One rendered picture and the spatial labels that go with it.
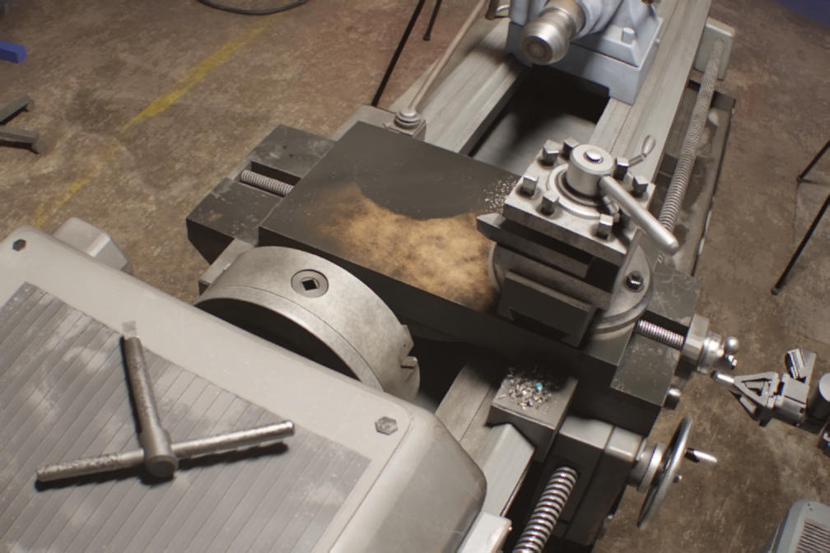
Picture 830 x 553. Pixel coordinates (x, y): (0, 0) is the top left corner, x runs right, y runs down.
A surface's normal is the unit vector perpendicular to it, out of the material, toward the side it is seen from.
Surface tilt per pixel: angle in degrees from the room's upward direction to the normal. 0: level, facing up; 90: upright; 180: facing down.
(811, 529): 0
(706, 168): 0
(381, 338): 47
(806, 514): 0
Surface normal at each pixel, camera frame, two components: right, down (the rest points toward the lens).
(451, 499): 0.70, -0.26
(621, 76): -0.43, 0.61
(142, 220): 0.08, -0.71
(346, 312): 0.48, -0.48
